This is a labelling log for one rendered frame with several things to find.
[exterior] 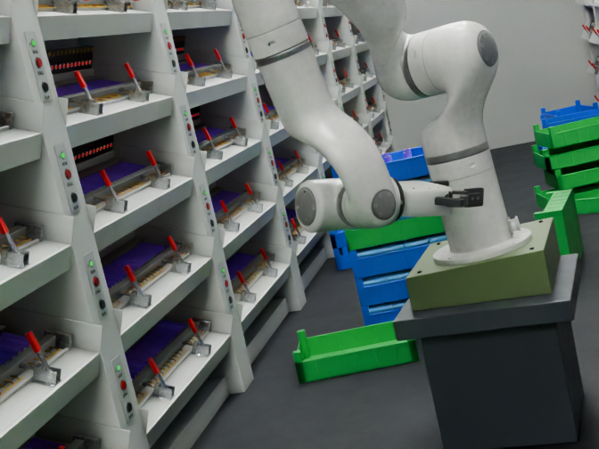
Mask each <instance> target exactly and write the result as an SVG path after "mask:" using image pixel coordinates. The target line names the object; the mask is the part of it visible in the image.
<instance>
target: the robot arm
mask: <svg viewBox="0 0 599 449"><path fill-rule="evenodd" d="M327 1H328V2H330V3H331V4H333V5H334V6H335V7H337V8H338V9H339V10H340V11H341V12H342V13H343V14H344V15H345V16H346V17H347V18H348V19H349V20H350V21H351V22H352V23H353V24H354V25H355V26H356V27H357V29H358V30H359V31H360V33H361V34H362V36H363V37H364V39H365V41H366V43H367V45H368V47H369V50H370V52H371V55H372V59H373V67H374V71H375V75H376V78H377V80H378V83H379V85H380V87H381V88H382V90H383V91H384V92H385V93H386V94H388V95H389V96H391V97H392V98H394V99H397V100H400V101H415V100H419V99H423V98H427V97H431V96H435V95H439V94H445V93H447V104H446V107H445V109H444V110H443V111H442V113H441V114H440V115H438V116H437V117H436V118H435V119H434V120H432V122H430V123H429V124H428V125H427V126H426V127H425V128H424V130H423V132H422V137H421V140H422V147H423V153H424V157H425V160H426V163H427V167H428V170H429V174H430V177H431V182H424V181H403V182H399V181H398V180H397V179H395V178H394V177H390V173H389V171H388V169H387V167H386V165H385V162H384V160H383V158H382V155H381V153H380V151H379V149H378V148H377V146H376V144H375V143H374V141H373V139H372V138H371V137H370V135H369V134H368V133H367V132H366V131H365V130H364V129H363V128H362V127H361V126H360V125H359V124H358V123H357V122H356V121H355V120H354V119H353V118H351V117H350V116H348V115H347V114H346V113H344V112H343V111H342V110H340V109H339V108H338V107H337V106H336V104H335V103H334V102H333V100H332V97H331V96H330V93H329V90H328V88H327V85H326V83H325V81H324V76H323V74H322V71H321V69H320V67H319V64H318V62H317V59H316V56H315V53H314V50H313V48H312V45H311V43H310V41H309V38H308V34H307V32H306V30H305V28H304V25H303V22H302V20H301V17H300V14H299V11H298V9H297V6H296V4H295V2H294V0H232V4H233V7H234V10H235V13H236V16H237V18H238V21H239V22H240V24H241V27H242V31H243V33H244V35H245V37H246V40H247V42H248V44H249V47H250V50H251V52H252V55H253V57H254V60H255V62H256V63H257V66H258V70H259V72H260V74H261V77H262V78H263V80H264V83H265V85H266V88H267V91H268V93H269V95H270V97H271V100H272V102H273V104H274V106H275V110H276V112H277V114H278V117H279V119H280V120H281V122H282V124H283V127H284V129H285V130H286V132H287V133H288V134H289V135H290V136H292V137H293V138H295V139H297V140H300V141H302V142H303V143H306V144H308V145H309V146H311V147H312V148H314V149H315V150H316V151H318V152H319V153H320V154H321V155H322V156H323V157H324V158H325V159H326V160H327V161H328V162H329V163H330V164H331V166H332V167H333V169H334V170H335V172H336V173H337V175H338V176H339V178H330V179H317V180H307V181H305V182H303V183H302V184H301V185H300V186H299V189H298V190H297V193H296V198H295V210H296V215H297V218H298V220H299V223H300V225H301V226H302V228H303V229H304V230H305V231H307V232H309V233H321V232H330V231H338V230H346V229H355V228H365V229H377V228H382V227H384V226H386V225H391V224H393V223H394V222H395V221H397V220H399V219H400V217H401V216H441V219H442V223H443V225H444V229H445V233H446V236H447V242H448V245H446V246H444V247H443V248H441V249H439V250H437V251H436V252H435V253H434V254H433V259H434V262H435V263H436V264H438V265H462V264H469V263H473V262H478V261H482V260H486V259H489V258H492V257H498V256H501V255H503V254H506V253H508V252H511V251H513V250H516V249H518V248H520V247H522V246H524V245H525V244H527V243H528V242H529V241H530V240H531V239H532V233H531V231H530V230H529V229H525V228H521V227H520V223H519V220H518V217H517V216H516V217H515V218H514V219H510V217H508V216H507V214H506V210H505V204H504V200H503V197H502V193H501V190H500V186H499V182H498V180H497V176H496V170H495V166H494V163H493V159H492V156H491V152H490V148H489V146H488V139H487V136H486V132H485V127H484V123H483V110H484V104H485V101H486V98H487V95H488V91H489V89H490V87H491V85H492V83H493V80H494V78H495V75H496V71H497V67H498V60H499V56H498V50H497V46H496V42H495V39H494V38H493V37H492V35H491V34H490V32H489V31H488V30H487V29H486V28H485V27H484V26H482V25H480V24H479V23H477V22H473V21H458V22H454V23H450V24H447V25H444V26H440V27H437V28H435V29H429V30H426V31H423V32H420V33H416V34H413V35H409V34H407V33H405V32H404V31H403V30H402V29H403V27H404V25H405V22H406V15H407V7H406V0H327Z"/></svg>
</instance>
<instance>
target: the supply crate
mask: <svg viewBox="0 0 599 449"><path fill-rule="evenodd" d="M403 152H404V150H403V151H395V152H391V153H390V156H391V157H392V161H390V162H386V163H385V165H386V167H387V169H388V171H389V173H390V177H394V178H395V179H397V180H398V181H402V180H406V179H410V178H415V177H419V176H426V175H429V170H428V167H427V163H426V160H425V157H424V153H423V147H422V146H420V147H415V148H411V153H412V157H411V158H406V159H404V155H403ZM330 166H331V165H330ZM331 171H332V178H339V176H338V175H337V173H336V172H335V170H334V169H333V167H332V166H331Z"/></svg>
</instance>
